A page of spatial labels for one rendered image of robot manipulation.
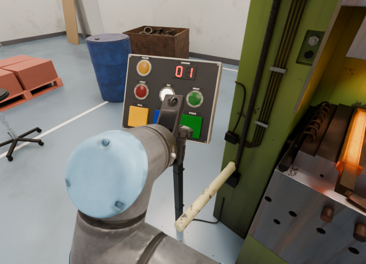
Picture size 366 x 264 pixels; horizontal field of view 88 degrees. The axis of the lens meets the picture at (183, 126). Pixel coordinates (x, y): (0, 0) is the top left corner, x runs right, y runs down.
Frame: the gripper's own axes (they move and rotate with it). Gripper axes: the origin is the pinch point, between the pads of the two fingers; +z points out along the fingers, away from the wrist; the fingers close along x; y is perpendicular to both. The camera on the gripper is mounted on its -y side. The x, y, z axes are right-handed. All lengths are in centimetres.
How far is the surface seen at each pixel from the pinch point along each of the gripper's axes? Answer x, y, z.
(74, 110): -199, 26, 169
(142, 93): -19.3, -7.9, 10.7
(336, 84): 56, -24, 47
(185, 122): -1.8, -0.2, 10.3
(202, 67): 1.2, -19.4, 11.0
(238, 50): 7, -130, 378
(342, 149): 47.2, 0.2, 13.5
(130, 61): -25.4, -18.8, 11.0
